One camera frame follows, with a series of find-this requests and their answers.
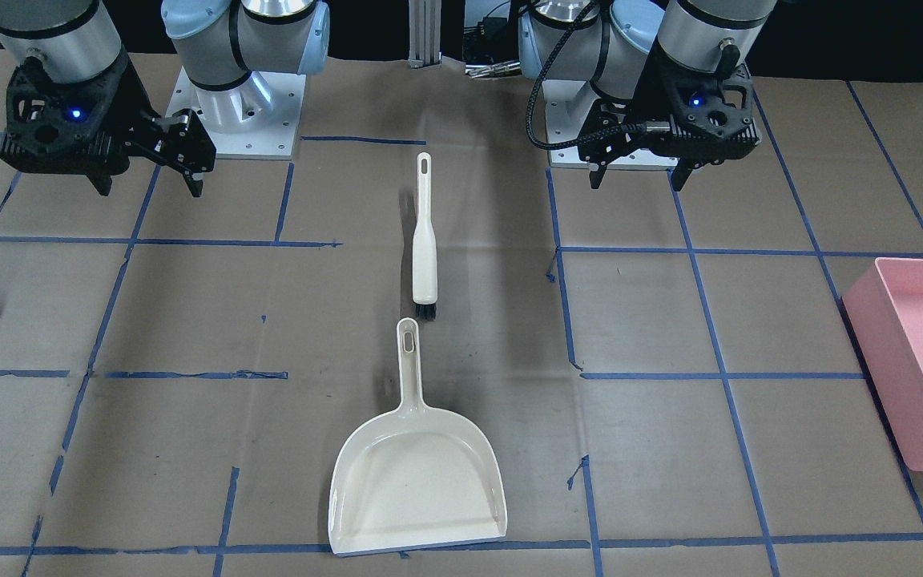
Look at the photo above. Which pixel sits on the beige hand brush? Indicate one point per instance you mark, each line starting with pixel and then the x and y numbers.
pixel 425 259

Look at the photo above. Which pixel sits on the aluminium frame post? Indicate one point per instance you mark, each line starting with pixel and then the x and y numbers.
pixel 424 33

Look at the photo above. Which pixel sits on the empty pink bin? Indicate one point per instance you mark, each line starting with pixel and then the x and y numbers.
pixel 885 308

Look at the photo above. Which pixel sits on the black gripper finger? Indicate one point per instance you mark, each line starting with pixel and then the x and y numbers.
pixel 598 163
pixel 682 171
pixel 101 178
pixel 191 167

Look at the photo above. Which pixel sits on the beige plastic dustpan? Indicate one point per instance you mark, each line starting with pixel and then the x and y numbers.
pixel 415 477

